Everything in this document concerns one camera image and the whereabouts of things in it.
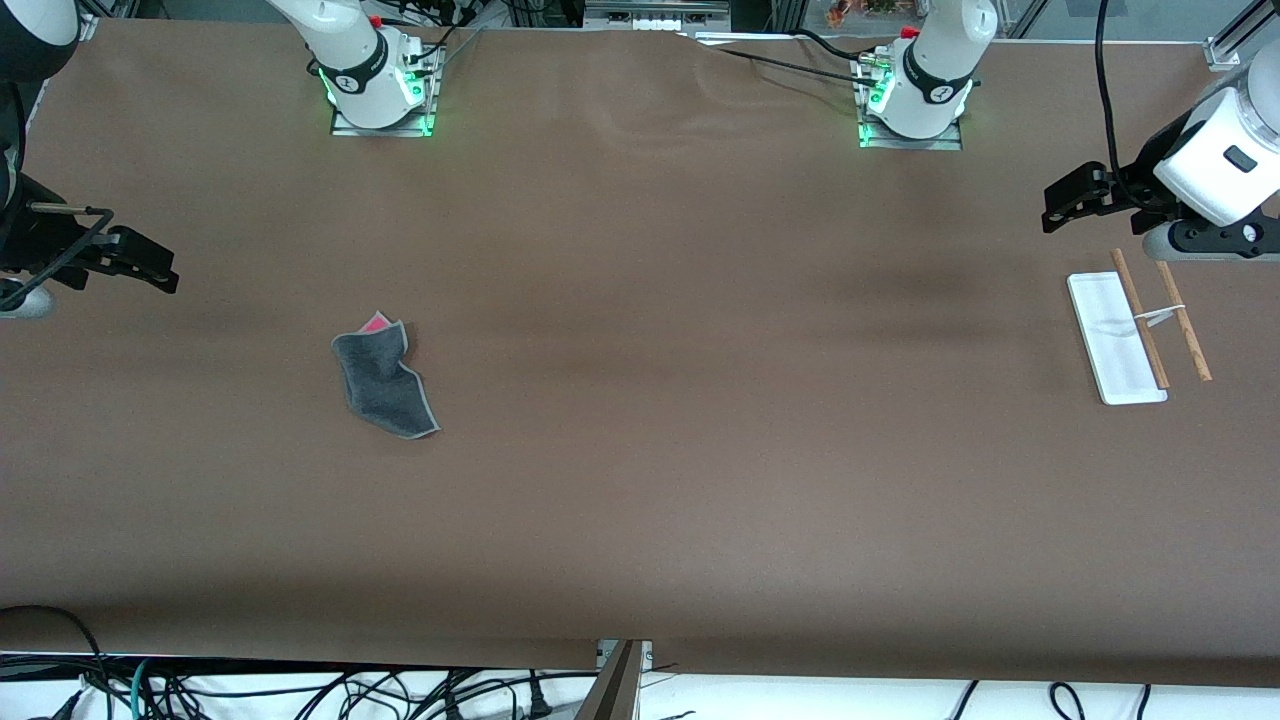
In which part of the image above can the grey towel with pink side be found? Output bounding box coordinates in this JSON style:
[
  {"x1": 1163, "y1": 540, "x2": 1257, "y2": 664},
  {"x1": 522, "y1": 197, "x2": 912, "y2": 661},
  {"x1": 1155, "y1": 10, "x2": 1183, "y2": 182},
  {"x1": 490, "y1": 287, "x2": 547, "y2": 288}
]
[{"x1": 331, "y1": 311, "x2": 442, "y2": 440}]

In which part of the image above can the white rectangular tray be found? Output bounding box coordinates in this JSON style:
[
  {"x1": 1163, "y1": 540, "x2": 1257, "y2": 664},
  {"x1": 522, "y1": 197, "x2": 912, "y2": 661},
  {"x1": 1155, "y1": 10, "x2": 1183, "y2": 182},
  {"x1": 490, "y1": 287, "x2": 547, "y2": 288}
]
[{"x1": 1066, "y1": 247, "x2": 1214, "y2": 407}]

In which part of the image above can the thick black base cable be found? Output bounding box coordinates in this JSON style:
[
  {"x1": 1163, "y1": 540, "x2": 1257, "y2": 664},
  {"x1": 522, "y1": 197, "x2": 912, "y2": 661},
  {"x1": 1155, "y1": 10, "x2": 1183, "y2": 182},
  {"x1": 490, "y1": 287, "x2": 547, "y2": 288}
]
[{"x1": 795, "y1": 28, "x2": 893, "y2": 63}]

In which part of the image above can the thin black table cable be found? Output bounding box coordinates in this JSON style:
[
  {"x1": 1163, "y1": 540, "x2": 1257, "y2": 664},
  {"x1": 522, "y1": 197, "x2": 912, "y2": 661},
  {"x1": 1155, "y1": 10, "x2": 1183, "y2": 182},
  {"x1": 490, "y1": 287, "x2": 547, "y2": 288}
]
[{"x1": 680, "y1": 34, "x2": 873, "y2": 89}]

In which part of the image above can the thick black floor cable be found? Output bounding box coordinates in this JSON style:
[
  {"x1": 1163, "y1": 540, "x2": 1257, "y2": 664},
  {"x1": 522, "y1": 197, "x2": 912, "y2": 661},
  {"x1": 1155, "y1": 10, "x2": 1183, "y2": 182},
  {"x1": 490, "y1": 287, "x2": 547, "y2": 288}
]
[{"x1": 0, "y1": 604, "x2": 109, "y2": 693}]

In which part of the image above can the black floor cable tangle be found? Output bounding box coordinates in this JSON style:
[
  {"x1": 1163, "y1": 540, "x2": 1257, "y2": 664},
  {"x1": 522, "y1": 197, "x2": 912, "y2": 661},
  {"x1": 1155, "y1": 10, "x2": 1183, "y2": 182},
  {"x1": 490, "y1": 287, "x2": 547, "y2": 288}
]
[{"x1": 30, "y1": 665, "x2": 601, "y2": 720}]

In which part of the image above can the metal frame post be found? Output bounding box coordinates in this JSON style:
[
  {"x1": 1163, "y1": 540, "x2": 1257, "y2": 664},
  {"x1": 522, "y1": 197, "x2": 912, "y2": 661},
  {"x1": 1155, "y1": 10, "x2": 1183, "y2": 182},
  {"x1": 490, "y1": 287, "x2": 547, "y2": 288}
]
[{"x1": 574, "y1": 640, "x2": 654, "y2": 720}]

